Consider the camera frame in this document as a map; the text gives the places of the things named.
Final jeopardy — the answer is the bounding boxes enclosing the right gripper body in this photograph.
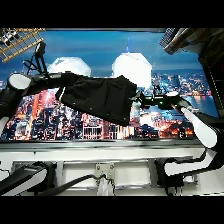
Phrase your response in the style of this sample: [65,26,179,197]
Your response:
[136,91,160,109]

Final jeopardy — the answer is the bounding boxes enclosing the black garment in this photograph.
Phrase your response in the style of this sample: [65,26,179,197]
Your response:
[54,73,139,128]

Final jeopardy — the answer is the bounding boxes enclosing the silver frame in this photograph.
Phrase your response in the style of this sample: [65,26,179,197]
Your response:
[0,139,224,197]

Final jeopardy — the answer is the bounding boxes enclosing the black cable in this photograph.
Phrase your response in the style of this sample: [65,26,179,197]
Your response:
[35,173,115,197]

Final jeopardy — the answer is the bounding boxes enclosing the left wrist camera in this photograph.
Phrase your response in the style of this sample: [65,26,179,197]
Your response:
[22,41,50,80]

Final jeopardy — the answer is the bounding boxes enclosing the gold wire rack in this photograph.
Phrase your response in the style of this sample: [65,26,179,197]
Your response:
[0,28,46,64]

